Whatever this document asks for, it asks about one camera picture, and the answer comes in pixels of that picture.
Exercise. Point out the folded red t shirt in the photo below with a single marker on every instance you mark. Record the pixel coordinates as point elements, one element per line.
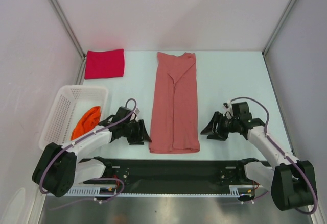
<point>104,65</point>

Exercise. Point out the aluminium frame post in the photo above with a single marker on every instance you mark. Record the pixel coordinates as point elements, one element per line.
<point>67,27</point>
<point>281,22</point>

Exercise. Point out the orange t shirt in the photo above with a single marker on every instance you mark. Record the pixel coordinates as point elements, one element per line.
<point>87,122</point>

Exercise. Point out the salmon pink t shirt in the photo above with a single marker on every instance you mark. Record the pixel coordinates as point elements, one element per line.
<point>174,123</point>

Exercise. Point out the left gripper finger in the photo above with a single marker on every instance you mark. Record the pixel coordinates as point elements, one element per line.
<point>136,142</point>
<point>143,132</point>

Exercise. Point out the left aluminium frame post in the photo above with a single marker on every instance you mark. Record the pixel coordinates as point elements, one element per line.
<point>67,27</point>

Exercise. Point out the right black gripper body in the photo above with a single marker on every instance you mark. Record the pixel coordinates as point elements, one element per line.
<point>225,125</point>

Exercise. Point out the white plastic basket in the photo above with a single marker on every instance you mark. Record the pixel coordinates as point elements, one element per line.
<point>70,104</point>

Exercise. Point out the right aluminium frame post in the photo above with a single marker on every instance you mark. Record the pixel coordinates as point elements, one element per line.
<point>281,22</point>

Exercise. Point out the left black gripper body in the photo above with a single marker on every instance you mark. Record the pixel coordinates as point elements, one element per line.
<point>132,131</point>

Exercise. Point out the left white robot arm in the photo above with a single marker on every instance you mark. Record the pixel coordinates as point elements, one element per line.
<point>62,166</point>

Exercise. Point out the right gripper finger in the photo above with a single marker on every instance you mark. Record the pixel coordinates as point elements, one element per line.
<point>211,127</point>
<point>219,136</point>

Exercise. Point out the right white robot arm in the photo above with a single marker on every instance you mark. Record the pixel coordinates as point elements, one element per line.
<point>290,181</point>

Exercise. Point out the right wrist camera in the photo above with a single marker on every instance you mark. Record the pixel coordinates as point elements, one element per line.
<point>228,110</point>

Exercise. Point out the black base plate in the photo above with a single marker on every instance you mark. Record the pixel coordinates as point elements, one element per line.
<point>179,176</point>

